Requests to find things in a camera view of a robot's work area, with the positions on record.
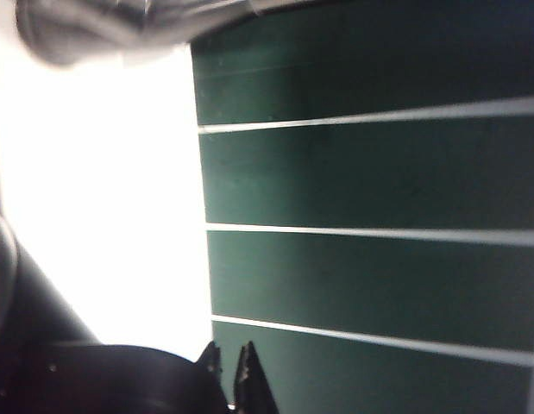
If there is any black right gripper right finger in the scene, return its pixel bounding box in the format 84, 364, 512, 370
232, 340, 281, 414

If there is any black mug with steel rim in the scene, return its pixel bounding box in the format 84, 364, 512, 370
0, 210, 227, 414

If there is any dark metal kitchen faucet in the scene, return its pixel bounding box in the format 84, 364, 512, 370
15, 0, 319, 68

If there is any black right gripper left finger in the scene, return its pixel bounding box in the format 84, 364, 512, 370
195, 340, 230, 414

